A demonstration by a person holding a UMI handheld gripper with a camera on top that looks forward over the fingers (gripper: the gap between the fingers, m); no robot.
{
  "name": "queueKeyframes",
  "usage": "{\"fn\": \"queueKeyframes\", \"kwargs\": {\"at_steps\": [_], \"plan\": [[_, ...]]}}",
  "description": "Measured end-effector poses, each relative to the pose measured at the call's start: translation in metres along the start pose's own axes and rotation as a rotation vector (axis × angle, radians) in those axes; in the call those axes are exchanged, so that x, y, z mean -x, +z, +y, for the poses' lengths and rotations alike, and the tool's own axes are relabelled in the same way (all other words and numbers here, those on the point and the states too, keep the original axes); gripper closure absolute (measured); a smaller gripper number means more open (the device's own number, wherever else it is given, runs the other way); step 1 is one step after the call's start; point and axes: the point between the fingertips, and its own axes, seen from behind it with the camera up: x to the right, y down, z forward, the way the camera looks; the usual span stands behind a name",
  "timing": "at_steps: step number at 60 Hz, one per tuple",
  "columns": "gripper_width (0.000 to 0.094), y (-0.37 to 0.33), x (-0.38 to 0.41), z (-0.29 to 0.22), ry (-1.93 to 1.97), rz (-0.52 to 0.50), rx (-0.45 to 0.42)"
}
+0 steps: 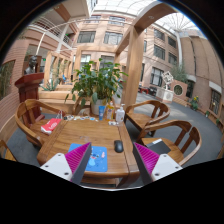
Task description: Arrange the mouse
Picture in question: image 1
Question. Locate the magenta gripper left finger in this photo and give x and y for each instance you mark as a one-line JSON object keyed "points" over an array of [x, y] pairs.
{"points": [[59, 166]]}

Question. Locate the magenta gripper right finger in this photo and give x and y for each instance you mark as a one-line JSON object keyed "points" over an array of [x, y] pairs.
{"points": [[153, 166]]}

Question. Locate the blue cartoon mouse pad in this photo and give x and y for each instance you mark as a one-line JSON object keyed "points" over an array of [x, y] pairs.
{"points": [[96, 160]]}

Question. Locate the black computer mouse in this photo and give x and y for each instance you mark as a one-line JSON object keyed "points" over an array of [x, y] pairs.
{"points": [[118, 146]]}

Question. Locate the black notebook on chair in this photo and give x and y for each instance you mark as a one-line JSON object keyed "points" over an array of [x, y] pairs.
{"points": [[159, 147]]}

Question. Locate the wooden square table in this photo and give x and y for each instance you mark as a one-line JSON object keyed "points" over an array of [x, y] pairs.
{"points": [[122, 167]]}

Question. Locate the wooden armchair right front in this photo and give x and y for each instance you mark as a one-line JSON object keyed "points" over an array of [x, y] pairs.
{"points": [[183, 140]]}

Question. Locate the wooden armchair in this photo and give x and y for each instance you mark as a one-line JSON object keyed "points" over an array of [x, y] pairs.
{"points": [[183, 140], [156, 112], [29, 119]]}

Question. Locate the wooden armchair right back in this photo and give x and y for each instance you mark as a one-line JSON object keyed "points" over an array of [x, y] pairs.
{"points": [[156, 112]]}

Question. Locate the clear pump sanitizer bottle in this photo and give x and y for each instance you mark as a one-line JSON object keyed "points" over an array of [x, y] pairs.
{"points": [[120, 113]]}

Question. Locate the white plant pot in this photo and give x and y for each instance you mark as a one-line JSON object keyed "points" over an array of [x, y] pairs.
{"points": [[95, 106]]}

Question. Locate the blue tube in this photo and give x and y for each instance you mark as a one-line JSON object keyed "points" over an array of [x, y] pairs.
{"points": [[101, 112]]}

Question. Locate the wooden armchair left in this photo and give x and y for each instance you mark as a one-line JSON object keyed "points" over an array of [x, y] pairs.
{"points": [[29, 119]]}

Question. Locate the yellow orange bottle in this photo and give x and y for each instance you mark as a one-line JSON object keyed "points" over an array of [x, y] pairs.
{"points": [[110, 111]]}

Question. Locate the white geometric sculpture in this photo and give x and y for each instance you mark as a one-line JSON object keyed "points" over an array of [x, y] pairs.
{"points": [[163, 93]]}

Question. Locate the large green potted plant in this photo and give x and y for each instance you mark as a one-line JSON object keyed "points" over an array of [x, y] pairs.
{"points": [[97, 84]]}

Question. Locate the dark bust statue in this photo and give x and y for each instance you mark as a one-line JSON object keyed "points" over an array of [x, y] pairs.
{"points": [[32, 63]]}

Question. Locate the red wooden pedestal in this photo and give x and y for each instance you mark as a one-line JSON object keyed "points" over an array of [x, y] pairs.
{"points": [[28, 86]]}

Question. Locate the wooden pergola post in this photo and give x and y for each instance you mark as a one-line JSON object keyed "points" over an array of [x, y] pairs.
{"points": [[133, 39]]}

